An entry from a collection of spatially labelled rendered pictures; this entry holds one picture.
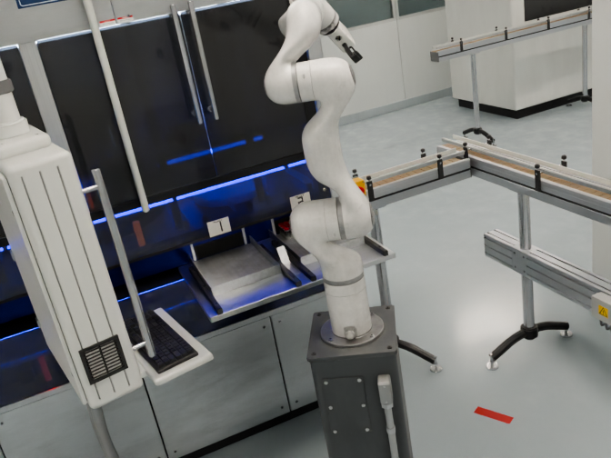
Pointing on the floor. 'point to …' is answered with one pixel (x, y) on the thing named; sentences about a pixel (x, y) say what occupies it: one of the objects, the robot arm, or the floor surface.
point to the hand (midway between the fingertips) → (353, 50)
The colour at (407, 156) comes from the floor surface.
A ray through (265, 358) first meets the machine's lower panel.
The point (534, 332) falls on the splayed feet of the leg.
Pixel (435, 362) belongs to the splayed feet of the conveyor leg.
